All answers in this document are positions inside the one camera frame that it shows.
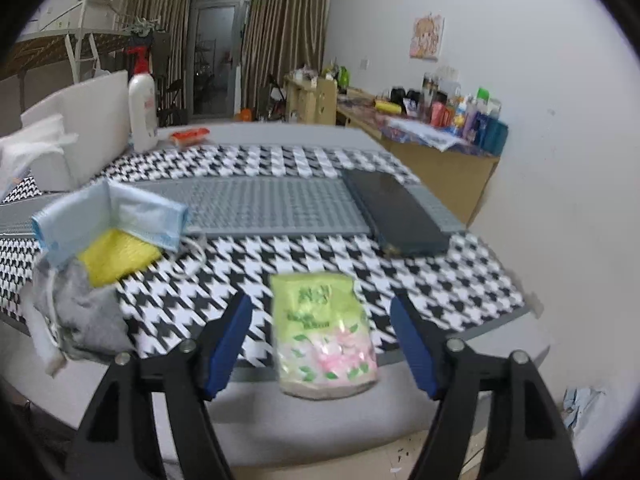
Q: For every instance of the orange container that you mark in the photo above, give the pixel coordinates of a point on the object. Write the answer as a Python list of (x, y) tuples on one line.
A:
[(245, 114)]

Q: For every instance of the white cloth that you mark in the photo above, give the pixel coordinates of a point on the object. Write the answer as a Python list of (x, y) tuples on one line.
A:
[(45, 345)]

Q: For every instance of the brown curtain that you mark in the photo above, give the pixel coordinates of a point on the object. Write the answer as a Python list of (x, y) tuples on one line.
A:
[(160, 35), (285, 35)]

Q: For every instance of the white foam box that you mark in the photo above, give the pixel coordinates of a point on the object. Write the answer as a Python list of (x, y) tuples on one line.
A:
[(85, 110)]

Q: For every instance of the glass balcony door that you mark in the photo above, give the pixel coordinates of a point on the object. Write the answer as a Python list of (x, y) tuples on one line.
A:
[(217, 45)]

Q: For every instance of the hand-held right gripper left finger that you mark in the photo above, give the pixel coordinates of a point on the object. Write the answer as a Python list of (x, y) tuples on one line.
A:
[(230, 340)]

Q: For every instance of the black pouch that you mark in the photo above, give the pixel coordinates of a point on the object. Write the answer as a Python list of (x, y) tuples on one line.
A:
[(402, 95)]

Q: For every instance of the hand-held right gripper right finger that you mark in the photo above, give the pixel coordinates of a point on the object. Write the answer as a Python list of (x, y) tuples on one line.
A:
[(415, 345)]

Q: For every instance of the white pump bottle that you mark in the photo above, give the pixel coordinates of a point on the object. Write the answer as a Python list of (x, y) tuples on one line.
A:
[(142, 110)]

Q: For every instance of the white tissue paper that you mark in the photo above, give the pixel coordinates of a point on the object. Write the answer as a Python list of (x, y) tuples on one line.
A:
[(30, 145)]

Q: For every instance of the yellow cloth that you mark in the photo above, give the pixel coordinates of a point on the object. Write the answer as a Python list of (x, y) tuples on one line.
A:
[(115, 255)]

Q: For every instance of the green tissue packet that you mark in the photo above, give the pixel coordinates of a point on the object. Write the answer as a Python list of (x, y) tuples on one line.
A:
[(320, 330)]

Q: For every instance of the red snack packet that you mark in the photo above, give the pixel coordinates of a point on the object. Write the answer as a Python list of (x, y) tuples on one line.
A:
[(190, 136)]

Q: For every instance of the wall poster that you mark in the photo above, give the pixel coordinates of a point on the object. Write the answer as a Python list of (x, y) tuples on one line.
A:
[(427, 36)]

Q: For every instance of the wooden chair with smiley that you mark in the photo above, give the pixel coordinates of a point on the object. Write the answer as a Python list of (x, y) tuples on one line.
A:
[(310, 102)]

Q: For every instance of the crumpled blue paper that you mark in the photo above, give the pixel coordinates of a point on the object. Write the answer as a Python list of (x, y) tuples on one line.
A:
[(580, 405)]

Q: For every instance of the metal bunk bed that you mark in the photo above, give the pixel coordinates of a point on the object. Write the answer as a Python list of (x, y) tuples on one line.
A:
[(50, 45)]

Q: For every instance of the blue face mask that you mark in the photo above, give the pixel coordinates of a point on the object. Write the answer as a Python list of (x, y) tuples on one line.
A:
[(145, 210)]

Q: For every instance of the grey sock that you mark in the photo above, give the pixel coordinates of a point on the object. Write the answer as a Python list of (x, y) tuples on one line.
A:
[(90, 315)]

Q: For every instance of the row of toiletry bottles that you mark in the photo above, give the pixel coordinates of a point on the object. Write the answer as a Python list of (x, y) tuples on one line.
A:
[(475, 120)]

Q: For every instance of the black folding chair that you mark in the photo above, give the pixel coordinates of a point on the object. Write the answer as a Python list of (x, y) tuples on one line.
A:
[(272, 97)]

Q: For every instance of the yellow tube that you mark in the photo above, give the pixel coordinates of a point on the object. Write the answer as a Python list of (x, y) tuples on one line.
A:
[(389, 106)]

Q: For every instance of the black tablet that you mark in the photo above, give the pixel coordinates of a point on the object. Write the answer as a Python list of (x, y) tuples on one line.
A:
[(395, 210)]

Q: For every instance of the white printed papers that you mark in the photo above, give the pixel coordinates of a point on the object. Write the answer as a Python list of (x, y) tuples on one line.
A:
[(425, 132)]

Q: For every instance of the houndstooth tablecloth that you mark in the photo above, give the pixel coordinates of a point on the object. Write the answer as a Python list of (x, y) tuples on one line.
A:
[(325, 255)]

